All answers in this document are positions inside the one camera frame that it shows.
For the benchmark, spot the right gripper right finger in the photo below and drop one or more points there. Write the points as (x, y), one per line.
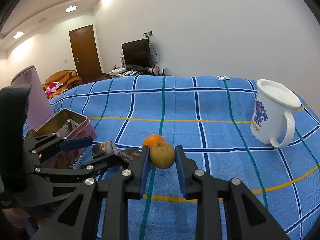
(245, 215)

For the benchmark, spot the pink metal tin tray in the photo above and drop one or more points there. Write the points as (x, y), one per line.
(75, 133)

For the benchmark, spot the orange leather armchair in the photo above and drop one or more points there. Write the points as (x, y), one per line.
(68, 78)

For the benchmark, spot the dark mangosteen fruit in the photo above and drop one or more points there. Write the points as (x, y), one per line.
(128, 155)

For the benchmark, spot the black television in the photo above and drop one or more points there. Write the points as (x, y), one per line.
(137, 53)

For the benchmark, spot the small orange tangerine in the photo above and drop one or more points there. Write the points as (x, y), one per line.
(152, 140)

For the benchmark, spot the pink electric kettle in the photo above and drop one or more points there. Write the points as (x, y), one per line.
(39, 109)

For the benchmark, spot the white printed mug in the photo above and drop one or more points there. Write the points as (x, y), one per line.
(273, 120)

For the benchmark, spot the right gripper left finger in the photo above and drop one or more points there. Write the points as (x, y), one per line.
(78, 216)

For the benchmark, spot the pink floral cushion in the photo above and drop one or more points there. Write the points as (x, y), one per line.
(52, 88)

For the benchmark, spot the white TV stand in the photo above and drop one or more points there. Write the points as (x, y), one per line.
(126, 72)

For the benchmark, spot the blue plaid tablecloth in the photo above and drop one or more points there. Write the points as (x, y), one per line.
(210, 118)

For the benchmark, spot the brown wooden door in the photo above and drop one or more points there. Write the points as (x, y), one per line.
(85, 53)

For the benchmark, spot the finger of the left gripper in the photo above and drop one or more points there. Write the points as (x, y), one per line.
(102, 164)
(76, 143)

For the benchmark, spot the small green-brown fruit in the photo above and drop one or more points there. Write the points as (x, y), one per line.
(162, 155)

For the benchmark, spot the brown striped shell piece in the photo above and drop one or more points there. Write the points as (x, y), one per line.
(104, 148)

